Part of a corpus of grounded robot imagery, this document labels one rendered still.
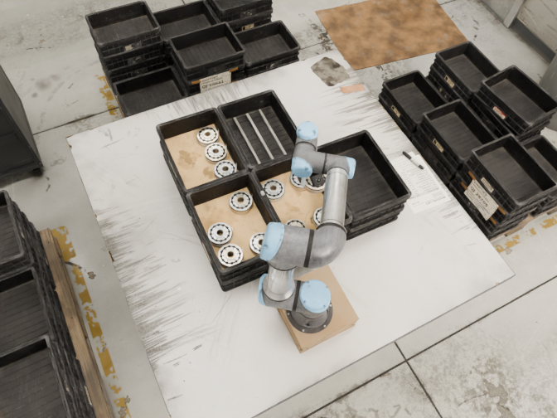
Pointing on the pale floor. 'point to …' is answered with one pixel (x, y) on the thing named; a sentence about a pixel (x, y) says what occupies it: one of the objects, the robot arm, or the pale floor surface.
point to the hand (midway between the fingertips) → (308, 183)
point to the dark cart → (15, 134)
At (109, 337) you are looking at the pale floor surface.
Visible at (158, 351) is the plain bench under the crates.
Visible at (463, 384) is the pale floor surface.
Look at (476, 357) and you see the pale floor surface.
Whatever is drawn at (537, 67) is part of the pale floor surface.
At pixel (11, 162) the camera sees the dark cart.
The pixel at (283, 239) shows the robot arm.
